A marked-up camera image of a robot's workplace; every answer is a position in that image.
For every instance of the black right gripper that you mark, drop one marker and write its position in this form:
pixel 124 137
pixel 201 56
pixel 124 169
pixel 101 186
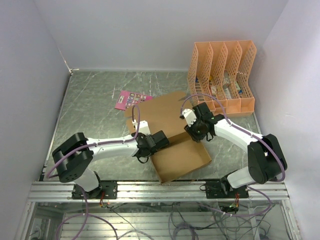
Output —
pixel 195 137

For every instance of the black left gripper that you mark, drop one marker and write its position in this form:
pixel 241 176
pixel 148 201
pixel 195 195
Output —
pixel 145 136

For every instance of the brown cardboard box sheet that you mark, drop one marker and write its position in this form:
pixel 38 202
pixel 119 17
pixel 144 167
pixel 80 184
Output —
pixel 183 155

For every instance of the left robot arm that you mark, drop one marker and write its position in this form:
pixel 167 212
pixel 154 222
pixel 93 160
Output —
pixel 73 158

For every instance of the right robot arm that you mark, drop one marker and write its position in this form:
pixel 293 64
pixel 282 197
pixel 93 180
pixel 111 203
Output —
pixel 265 159

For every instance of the pink book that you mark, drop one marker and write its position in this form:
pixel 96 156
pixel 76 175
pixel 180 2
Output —
pixel 129 98

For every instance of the orange plastic file rack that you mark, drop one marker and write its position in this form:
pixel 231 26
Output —
pixel 218 75

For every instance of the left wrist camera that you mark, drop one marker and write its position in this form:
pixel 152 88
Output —
pixel 143 127

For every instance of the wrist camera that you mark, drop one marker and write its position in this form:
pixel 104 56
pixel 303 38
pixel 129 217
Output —
pixel 143 127
pixel 189 116

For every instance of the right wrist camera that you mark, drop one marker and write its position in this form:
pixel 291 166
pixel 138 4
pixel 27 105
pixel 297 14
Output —
pixel 189 116

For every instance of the aluminium frame rail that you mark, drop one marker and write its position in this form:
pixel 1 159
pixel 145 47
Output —
pixel 152 192

